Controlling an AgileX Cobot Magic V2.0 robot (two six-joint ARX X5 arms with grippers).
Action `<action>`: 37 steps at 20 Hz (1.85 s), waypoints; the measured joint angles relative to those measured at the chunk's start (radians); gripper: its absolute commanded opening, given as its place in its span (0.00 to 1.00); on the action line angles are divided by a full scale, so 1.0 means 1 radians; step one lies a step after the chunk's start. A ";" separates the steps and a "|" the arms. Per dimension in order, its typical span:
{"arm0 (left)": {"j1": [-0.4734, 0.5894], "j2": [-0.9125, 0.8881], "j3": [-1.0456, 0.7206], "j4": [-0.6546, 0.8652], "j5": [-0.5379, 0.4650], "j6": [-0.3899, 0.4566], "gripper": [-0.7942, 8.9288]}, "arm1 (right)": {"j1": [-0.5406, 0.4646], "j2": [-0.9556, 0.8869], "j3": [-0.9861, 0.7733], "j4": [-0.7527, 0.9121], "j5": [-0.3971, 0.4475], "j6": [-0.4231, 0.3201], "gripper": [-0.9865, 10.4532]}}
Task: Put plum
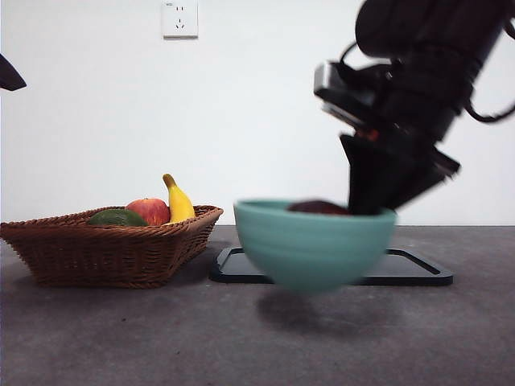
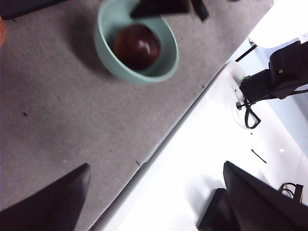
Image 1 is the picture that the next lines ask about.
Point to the black rectangular tray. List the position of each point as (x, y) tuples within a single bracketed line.
[(402, 269)]

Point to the white wall power socket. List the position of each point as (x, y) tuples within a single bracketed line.
[(180, 20)]

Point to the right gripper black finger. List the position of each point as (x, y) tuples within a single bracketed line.
[(418, 185), (370, 181)]

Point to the green avocado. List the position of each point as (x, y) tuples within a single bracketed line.
[(118, 218)]

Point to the brown wicker basket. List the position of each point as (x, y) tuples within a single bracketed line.
[(100, 257)]

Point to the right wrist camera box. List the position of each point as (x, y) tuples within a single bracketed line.
[(346, 86)]

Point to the dark purple plum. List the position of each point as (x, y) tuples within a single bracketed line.
[(318, 208)]

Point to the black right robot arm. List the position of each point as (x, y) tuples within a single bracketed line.
[(434, 60)]

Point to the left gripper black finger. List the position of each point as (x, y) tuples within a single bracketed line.
[(8, 76)]

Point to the red yellow apple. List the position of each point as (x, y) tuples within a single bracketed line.
[(152, 211)]

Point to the teal ribbed bowl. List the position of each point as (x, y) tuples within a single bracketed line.
[(314, 249)]

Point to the yellow banana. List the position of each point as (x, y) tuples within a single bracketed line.
[(180, 205)]

